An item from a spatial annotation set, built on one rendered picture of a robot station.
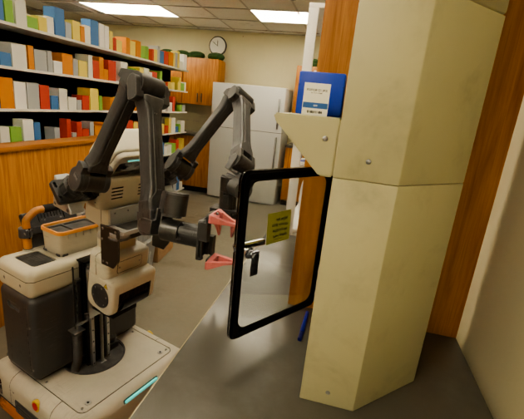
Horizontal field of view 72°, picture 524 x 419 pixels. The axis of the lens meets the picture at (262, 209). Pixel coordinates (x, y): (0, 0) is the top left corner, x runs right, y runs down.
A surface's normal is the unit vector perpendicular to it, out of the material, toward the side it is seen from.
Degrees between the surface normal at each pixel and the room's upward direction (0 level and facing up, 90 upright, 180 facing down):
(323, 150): 90
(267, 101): 90
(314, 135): 90
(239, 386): 0
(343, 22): 90
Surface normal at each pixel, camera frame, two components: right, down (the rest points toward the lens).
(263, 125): -0.23, 0.25
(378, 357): 0.52, 0.28
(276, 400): 0.10, -0.96
